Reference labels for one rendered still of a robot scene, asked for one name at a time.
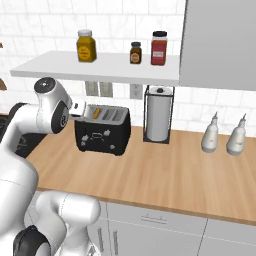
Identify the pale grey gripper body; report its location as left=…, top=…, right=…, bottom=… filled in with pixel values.
left=82, top=103, right=97, bottom=121

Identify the black toaster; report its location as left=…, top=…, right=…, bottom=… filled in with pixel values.
left=74, top=104, right=132, bottom=157

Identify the yellow jar with white lid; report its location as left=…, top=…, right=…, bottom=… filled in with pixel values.
left=76, top=29, right=98, bottom=64

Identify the black hob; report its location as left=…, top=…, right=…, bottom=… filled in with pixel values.
left=0, top=113, right=46, bottom=160

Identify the white paper towel roll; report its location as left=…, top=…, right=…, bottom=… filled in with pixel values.
left=146, top=86, right=173, bottom=142

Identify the small brown jar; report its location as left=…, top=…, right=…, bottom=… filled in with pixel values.
left=129, top=41, right=143, bottom=65

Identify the red jar with black lid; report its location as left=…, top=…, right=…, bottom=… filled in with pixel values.
left=150, top=30, right=169, bottom=67

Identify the white squeeze bottle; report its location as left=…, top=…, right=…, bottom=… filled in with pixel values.
left=225, top=113, right=248, bottom=157
left=200, top=111, right=220, bottom=154

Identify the grey drawer front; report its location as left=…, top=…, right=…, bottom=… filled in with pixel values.
left=105, top=201, right=210, bottom=237
left=202, top=218, right=256, bottom=248

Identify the grey cupboard door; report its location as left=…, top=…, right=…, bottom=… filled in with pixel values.
left=196, top=235, right=256, bottom=256
left=87, top=217, right=112, bottom=256
left=109, top=219, right=205, bottom=256

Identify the grey wall socket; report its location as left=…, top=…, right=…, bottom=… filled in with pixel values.
left=84, top=81, right=100, bottom=97
left=99, top=81, right=114, bottom=98

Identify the white wall shelf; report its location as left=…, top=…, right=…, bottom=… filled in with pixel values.
left=9, top=50, right=181, bottom=87

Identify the white wall socket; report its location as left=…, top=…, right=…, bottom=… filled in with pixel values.
left=129, top=83, right=144, bottom=101

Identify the black wire towel holder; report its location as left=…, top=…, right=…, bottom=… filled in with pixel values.
left=142, top=84, right=176, bottom=145

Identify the grey drawer handle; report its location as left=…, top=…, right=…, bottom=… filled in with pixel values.
left=140, top=214, right=168, bottom=224

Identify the grey cupboard door handle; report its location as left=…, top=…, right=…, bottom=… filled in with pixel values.
left=96, top=226, right=104, bottom=253
left=112, top=229, right=120, bottom=255

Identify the grey wall cupboard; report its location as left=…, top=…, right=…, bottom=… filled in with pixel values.
left=178, top=0, right=256, bottom=92

